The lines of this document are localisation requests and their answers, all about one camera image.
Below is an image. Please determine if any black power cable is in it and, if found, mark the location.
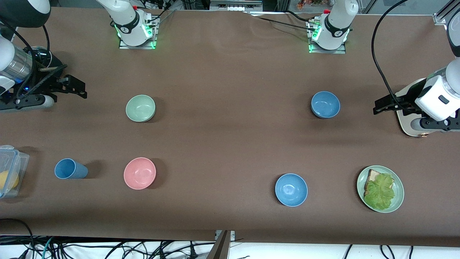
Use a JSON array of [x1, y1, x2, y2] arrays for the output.
[[247, 11, 318, 33]]

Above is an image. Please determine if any black looped floor cable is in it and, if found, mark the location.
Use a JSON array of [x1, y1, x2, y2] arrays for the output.
[[0, 218, 35, 259]]

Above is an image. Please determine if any grey equipment box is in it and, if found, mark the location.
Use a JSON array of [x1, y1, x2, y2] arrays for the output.
[[210, 0, 263, 11]]

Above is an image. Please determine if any bread slice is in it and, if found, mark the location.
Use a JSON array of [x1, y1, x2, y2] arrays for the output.
[[364, 169, 382, 196]]

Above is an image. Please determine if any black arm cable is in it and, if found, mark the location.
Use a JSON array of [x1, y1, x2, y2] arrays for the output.
[[371, 0, 420, 109], [0, 16, 69, 101]]

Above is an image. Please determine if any aluminium frame profile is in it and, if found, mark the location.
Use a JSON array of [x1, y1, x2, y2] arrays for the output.
[[433, 0, 460, 26]]

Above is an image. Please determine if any green lettuce leaf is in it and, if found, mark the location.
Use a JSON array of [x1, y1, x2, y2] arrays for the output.
[[364, 173, 396, 210]]

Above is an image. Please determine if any brown table cover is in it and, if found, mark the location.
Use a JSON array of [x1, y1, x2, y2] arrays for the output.
[[0, 7, 460, 249]]

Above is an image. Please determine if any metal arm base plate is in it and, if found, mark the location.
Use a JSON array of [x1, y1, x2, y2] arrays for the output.
[[119, 14, 158, 50], [307, 18, 347, 54]]

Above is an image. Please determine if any cream toaster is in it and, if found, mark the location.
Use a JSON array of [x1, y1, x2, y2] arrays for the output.
[[395, 77, 460, 137]]

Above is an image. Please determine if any clear plastic container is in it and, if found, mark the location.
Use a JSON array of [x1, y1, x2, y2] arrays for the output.
[[0, 145, 30, 199]]

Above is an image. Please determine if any green bowl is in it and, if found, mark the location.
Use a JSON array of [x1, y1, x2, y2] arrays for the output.
[[126, 95, 156, 123]]

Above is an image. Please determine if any green cable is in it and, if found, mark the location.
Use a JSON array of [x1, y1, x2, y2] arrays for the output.
[[41, 237, 55, 259]]

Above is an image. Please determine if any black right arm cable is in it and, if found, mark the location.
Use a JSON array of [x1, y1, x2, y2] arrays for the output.
[[0, 16, 69, 101]]

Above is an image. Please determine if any yellow fruit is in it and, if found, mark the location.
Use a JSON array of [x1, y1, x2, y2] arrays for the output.
[[0, 171, 19, 191]]

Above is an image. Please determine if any green plate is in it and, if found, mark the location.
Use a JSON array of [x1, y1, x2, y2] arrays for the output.
[[357, 165, 405, 213]]

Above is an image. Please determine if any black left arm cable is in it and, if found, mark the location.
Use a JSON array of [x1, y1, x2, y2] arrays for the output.
[[371, 0, 420, 109]]

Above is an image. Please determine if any blue bowl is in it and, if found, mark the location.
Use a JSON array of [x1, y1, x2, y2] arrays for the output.
[[275, 173, 308, 207], [311, 91, 341, 119]]

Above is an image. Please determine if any blue cup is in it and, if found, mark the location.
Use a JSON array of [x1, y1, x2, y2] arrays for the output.
[[54, 158, 88, 180]]

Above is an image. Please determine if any pink bowl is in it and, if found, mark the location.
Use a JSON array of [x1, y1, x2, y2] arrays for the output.
[[124, 157, 157, 190]]

